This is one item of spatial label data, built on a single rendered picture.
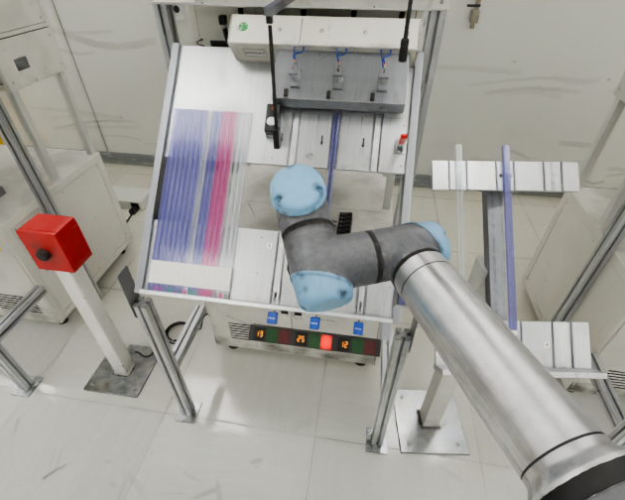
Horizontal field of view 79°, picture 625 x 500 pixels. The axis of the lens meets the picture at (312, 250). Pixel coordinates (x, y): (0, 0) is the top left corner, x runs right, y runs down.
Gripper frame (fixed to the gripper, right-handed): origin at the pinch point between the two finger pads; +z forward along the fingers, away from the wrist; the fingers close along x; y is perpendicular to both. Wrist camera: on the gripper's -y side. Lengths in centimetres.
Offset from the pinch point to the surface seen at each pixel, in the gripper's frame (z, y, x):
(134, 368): 87, 28, -82
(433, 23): -8, -64, 22
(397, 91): -3.4, -45.0, 14.7
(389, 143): 5.2, -35.9, 14.3
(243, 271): 14.9, 0.1, -20.3
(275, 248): 13.2, -6.5, -12.5
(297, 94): -2.9, -42.9, -10.4
